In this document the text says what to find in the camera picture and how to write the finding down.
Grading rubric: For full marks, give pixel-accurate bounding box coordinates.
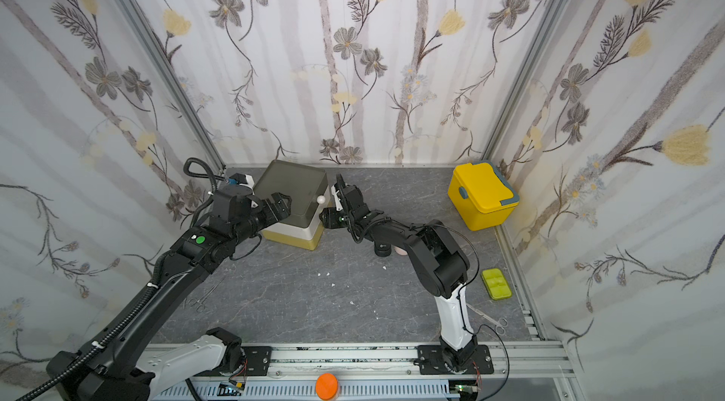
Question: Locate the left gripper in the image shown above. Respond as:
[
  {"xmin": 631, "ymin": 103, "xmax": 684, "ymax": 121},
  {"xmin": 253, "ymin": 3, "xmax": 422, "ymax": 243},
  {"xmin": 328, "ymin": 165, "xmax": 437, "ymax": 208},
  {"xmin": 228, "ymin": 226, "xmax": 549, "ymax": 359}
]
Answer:
[{"xmin": 230, "ymin": 191, "xmax": 294, "ymax": 248}]

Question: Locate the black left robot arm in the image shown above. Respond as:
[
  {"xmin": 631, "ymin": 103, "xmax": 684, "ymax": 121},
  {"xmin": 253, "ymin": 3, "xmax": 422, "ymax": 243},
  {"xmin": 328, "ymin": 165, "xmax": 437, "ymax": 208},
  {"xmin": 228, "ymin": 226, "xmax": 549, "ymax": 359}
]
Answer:
[{"xmin": 46, "ymin": 184, "xmax": 292, "ymax": 400}]

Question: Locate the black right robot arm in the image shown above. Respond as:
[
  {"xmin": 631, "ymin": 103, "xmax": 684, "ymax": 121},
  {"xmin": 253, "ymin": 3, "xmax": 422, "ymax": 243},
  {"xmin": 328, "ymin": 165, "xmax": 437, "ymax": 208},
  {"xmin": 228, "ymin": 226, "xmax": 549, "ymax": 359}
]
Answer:
[{"xmin": 320, "ymin": 174, "xmax": 478, "ymax": 373}]

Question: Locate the metal forceps left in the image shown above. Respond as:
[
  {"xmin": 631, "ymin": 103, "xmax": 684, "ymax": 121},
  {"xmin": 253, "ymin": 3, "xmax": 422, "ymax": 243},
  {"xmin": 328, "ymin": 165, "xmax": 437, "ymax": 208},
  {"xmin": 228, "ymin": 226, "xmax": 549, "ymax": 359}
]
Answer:
[{"xmin": 181, "ymin": 275, "xmax": 228, "ymax": 313}]

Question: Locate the yellow lidded container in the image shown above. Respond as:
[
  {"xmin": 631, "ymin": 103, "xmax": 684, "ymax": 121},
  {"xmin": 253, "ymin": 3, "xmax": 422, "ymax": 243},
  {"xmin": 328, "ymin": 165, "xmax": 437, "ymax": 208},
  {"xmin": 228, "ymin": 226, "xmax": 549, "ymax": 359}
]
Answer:
[{"xmin": 447, "ymin": 160, "xmax": 520, "ymax": 231}]

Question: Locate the lime green small case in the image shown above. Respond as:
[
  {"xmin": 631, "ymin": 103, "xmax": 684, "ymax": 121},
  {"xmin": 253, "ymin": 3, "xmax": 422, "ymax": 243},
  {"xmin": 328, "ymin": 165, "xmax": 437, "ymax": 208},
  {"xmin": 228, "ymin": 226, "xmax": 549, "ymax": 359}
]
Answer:
[{"xmin": 481, "ymin": 268, "xmax": 513, "ymax": 301}]

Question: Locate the orange round button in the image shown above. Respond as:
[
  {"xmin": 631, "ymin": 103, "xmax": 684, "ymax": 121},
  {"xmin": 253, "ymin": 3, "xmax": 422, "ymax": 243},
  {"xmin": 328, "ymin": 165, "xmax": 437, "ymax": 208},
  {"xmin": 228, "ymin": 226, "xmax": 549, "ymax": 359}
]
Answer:
[{"xmin": 315, "ymin": 373, "xmax": 340, "ymax": 401}]

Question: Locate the metal scissors right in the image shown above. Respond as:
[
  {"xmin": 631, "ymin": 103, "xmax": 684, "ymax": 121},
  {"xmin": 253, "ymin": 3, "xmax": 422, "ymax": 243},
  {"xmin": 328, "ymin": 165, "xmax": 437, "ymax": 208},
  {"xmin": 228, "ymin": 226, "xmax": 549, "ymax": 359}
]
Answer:
[{"xmin": 467, "ymin": 305, "xmax": 508, "ymax": 336}]

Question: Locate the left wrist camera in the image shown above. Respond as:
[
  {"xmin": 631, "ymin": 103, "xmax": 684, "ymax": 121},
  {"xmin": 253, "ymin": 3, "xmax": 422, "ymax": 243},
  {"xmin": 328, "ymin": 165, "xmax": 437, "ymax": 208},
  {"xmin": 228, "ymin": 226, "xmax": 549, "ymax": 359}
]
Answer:
[{"xmin": 228, "ymin": 173, "xmax": 255, "ymax": 190}]

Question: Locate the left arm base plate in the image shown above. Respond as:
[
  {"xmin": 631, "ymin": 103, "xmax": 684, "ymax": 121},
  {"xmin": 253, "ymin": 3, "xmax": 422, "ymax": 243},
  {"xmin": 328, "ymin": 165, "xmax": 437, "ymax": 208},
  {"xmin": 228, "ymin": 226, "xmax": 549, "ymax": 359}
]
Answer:
[{"xmin": 196, "ymin": 345, "xmax": 272, "ymax": 378}]

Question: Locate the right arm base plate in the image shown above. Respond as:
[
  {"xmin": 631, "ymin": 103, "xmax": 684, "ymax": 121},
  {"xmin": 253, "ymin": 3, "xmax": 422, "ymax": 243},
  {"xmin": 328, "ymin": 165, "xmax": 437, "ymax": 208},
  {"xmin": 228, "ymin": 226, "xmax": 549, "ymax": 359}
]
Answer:
[{"xmin": 415, "ymin": 344, "xmax": 495, "ymax": 376}]

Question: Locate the aluminium front rail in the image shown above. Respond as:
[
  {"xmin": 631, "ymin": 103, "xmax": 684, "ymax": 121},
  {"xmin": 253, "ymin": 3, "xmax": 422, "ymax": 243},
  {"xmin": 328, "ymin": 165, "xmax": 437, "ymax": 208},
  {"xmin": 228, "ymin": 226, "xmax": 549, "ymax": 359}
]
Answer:
[{"xmin": 143, "ymin": 342, "xmax": 585, "ymax": 400}]

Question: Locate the black corrugated cable conduit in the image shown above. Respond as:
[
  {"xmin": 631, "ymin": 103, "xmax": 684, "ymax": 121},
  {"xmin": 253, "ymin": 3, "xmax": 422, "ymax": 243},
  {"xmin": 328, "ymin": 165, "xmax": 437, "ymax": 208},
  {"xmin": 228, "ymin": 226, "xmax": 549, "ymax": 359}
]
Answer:
[{"xmin": 16, "ymin": 281, "xmax": 162, "ymax": 401}]

